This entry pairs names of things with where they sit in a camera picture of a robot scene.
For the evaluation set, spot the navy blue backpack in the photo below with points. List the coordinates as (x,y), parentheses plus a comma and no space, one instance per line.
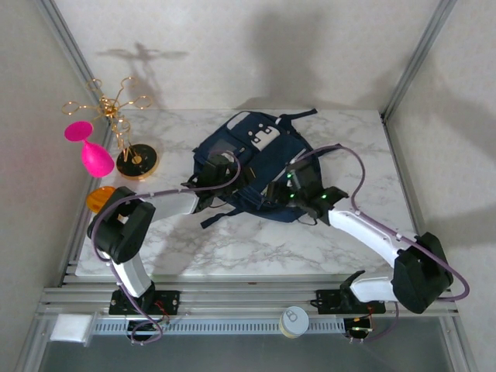
(271,155)

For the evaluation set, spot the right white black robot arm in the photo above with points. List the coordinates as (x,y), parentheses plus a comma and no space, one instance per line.
(360,228)

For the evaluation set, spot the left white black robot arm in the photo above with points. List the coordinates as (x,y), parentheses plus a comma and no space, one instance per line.
(120,228)

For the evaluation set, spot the pink plastic goblet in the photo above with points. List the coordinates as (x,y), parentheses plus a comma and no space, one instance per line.
(97,159)

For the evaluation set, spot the orange plastic dish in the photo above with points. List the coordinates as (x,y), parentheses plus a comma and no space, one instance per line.
(97,199)

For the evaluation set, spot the tin can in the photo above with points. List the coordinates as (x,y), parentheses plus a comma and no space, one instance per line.
(294,319)

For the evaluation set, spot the black controller board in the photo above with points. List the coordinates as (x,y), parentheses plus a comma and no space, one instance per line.
(145,328)
(358,329)

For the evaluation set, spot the white foam block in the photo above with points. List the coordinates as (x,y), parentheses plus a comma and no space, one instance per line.
(69,327)

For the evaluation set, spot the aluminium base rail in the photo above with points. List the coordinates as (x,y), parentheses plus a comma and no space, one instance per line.
(248,300)

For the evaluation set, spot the aluminium frame post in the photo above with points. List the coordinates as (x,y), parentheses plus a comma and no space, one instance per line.
(60,29)
(425,38)

